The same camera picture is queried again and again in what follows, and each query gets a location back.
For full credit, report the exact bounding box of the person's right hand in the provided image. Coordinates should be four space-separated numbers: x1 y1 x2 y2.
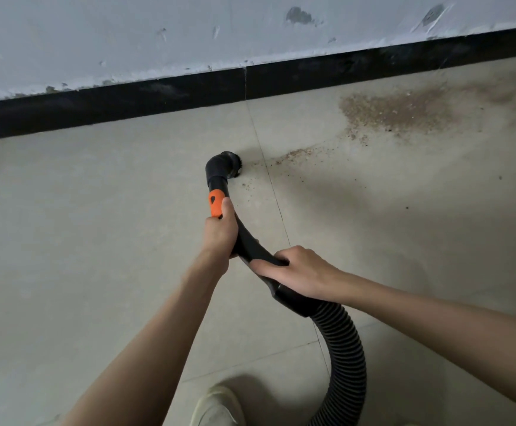
249 245 352 305

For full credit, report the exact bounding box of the person's left hand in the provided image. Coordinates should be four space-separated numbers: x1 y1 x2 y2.
198 197 261 276

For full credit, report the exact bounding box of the black ribbed vacuum hose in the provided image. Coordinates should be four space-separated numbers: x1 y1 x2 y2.
205 151 368 426

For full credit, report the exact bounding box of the brown dirt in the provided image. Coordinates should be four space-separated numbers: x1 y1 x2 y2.
240 73 516 205

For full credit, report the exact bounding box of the person's left forearm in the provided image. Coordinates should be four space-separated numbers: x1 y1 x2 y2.
60 257 228 426

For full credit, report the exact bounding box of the person's right forearm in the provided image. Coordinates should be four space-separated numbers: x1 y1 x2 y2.
340 275 516 418

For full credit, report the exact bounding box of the person's left shoe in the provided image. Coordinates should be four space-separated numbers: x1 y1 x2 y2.
190 385 246 426

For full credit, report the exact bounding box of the black baseboard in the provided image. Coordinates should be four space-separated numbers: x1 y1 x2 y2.
0 24 516 144

